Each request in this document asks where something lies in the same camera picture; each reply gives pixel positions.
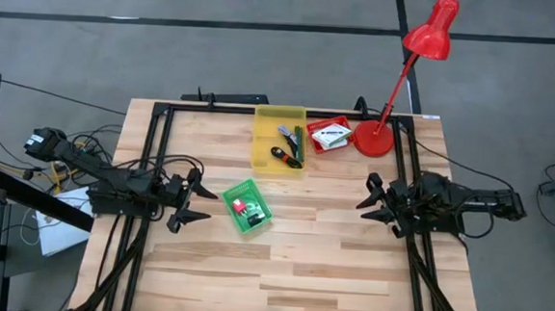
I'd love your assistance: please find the black power strip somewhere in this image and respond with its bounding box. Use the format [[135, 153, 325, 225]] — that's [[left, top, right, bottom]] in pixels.
[[179, 89, 271, 107]]

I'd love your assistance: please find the black cable with red tie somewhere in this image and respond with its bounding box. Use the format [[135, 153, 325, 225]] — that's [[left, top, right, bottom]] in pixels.
[[269, 145, 304, 170]]

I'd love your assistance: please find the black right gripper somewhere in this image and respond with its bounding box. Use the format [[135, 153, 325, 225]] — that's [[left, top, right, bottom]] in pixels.
[[354, 171, 410, 241]]

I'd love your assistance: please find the black desk crossbar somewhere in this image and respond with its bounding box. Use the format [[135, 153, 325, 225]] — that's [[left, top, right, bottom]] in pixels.
[[0, 165, 99, 232]]

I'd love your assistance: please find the black clamp bracket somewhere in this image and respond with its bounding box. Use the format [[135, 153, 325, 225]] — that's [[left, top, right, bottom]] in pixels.
[[353, 95, 373, 115], [196, 86, 217, 108]]

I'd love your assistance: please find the pink wall charger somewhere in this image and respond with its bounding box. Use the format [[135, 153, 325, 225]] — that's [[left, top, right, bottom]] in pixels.
[[230, 197, 250, 217]]

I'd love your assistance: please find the green plastic basket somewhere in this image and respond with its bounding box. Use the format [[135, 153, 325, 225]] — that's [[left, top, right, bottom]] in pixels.
[[219, 176, 276, 237]]

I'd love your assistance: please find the black aluminium table frame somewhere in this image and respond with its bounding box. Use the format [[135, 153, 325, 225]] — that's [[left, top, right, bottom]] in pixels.
[[72, 93, 496, 311]]

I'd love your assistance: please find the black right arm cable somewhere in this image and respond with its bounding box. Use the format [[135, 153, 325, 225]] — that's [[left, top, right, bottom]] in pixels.
[[394, 125, 519, 194]]

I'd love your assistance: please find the black floor cable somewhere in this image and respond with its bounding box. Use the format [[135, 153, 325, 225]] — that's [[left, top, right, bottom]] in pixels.
[[0, 79, 128, 117]]

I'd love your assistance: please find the yellow cable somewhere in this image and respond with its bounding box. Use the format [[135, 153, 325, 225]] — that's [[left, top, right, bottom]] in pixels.
[[47, 139, 89, 197]]

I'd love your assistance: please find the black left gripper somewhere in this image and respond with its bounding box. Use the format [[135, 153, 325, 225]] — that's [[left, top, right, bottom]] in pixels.
[[159, 165, 221, 237]]

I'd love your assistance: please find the white paper sheet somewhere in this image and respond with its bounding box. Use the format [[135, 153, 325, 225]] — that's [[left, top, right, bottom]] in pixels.
[[32, 183, 96, 260]]

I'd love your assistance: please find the red plastic basket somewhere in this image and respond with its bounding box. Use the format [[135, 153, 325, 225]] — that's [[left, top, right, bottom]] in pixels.
[[304, 112, 357, 157]]

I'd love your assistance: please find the green black braided cable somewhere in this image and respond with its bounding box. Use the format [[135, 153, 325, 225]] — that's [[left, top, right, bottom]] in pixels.
[[292, 124, 308, 164]]

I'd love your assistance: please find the yellow plastic bin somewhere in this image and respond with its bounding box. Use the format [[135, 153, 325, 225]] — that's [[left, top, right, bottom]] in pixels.
[[250, 102, 310, 177]]

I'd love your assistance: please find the red desk lamp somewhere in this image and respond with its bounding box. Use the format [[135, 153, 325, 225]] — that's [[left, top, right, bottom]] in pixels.
[[352, 0, 461, 163]]

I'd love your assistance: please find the black wall charger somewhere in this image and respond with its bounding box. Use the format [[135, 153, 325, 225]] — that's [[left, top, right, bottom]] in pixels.
[[245, 211, 266, 228]]

